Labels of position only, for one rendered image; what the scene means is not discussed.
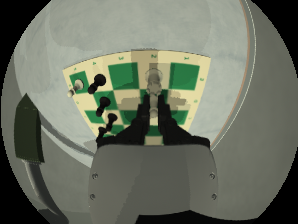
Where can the green and cream chessboard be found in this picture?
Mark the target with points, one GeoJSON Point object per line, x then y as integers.
{"type": "Point", "coordinates": [184, 78]}

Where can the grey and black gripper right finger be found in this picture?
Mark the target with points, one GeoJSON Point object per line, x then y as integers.
{"type": "Point", "coordinates": [169, 129]}

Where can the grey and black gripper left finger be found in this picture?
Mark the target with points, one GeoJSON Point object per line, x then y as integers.
{"type": "Point", "coordinates": [135, 133]}

